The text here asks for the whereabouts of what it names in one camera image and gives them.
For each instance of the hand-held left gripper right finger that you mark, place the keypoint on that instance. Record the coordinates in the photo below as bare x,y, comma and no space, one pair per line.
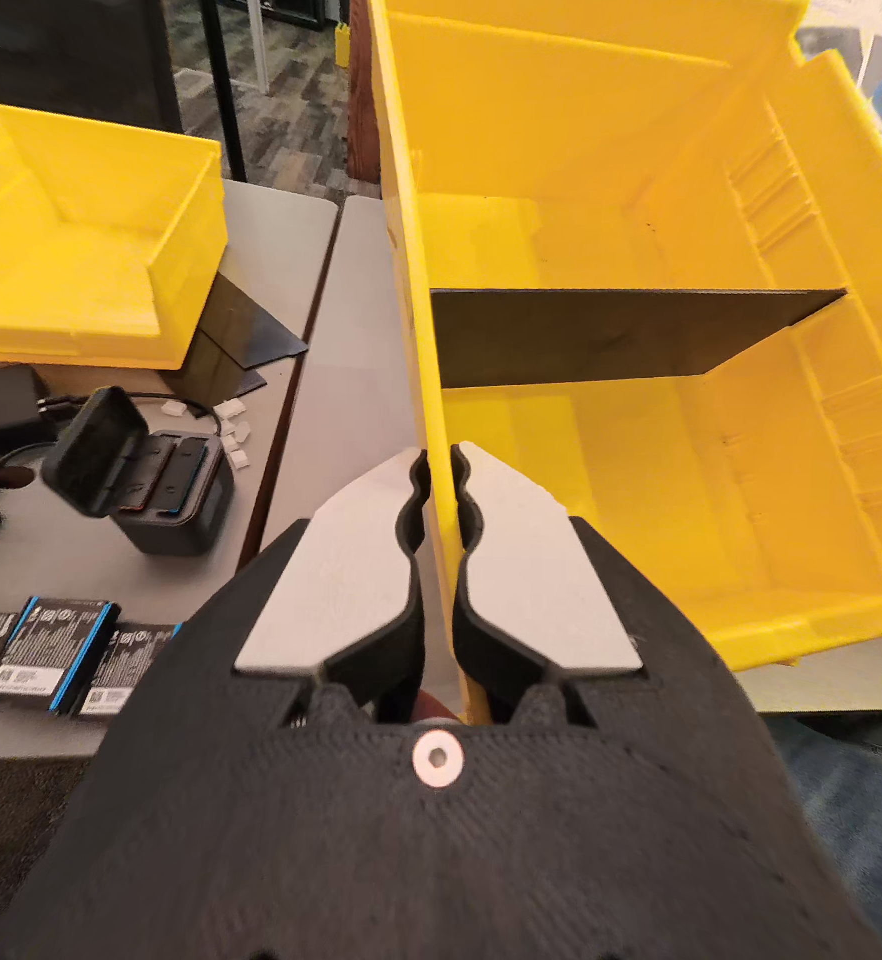
546,592

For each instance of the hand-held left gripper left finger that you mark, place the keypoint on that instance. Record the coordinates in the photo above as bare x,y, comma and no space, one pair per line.
336,585

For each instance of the large yellow plastic bin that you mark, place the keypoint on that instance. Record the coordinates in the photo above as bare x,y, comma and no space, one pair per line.
636,487

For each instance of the dark grey battery charger case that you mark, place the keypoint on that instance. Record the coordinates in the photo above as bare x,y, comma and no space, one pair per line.
178,517

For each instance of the pile of white plastic caps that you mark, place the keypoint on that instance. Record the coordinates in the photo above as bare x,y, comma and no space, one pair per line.
230,435

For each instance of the black plastic sheet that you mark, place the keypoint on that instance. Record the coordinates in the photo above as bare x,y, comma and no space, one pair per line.
215,375
253,322

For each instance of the black bin divider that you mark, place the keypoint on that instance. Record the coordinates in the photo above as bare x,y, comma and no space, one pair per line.
598,337

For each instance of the person's leg in jeans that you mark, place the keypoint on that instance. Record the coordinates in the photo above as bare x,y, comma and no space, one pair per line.
861,825

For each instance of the black metal table leg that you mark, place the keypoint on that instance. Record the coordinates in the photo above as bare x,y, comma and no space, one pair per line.
223,90

